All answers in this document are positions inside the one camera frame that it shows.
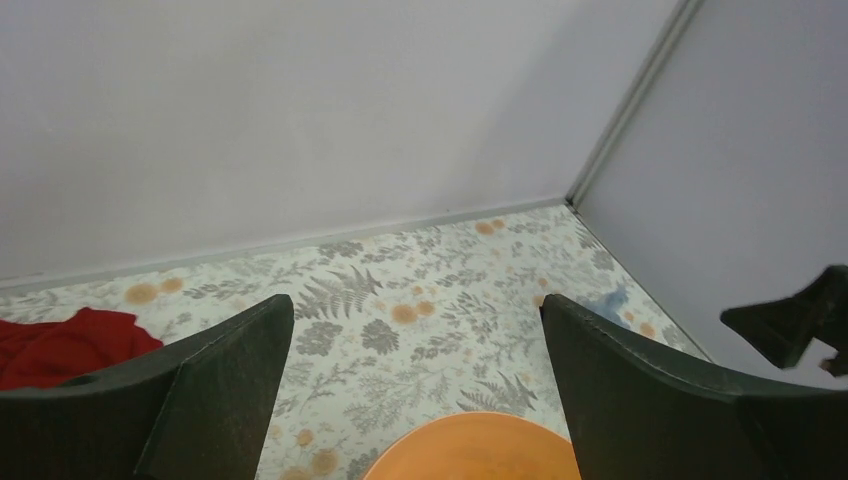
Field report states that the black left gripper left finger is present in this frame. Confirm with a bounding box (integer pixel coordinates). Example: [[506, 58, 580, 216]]
[[1, 294, 295, 479]]

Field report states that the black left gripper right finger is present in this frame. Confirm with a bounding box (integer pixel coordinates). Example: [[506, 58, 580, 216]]
[[540, 295, 847, 479]]

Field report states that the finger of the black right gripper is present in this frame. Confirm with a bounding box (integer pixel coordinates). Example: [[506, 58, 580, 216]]
[[720, 265, 847, 378]]

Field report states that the light blue trash bag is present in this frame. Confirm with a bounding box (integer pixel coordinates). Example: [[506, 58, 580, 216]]
[[583, 285, 629, 329]]

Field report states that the orange plastic trash bin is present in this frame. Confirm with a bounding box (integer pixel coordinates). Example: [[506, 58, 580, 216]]
[[362, 412, 581, 480]]

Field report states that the red cloth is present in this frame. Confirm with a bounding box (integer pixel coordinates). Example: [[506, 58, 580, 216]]
[[1, 308, 163, 391]]

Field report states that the floral patterned table mat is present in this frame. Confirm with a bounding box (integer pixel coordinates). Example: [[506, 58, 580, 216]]
[[1, 206, 699, 479]]

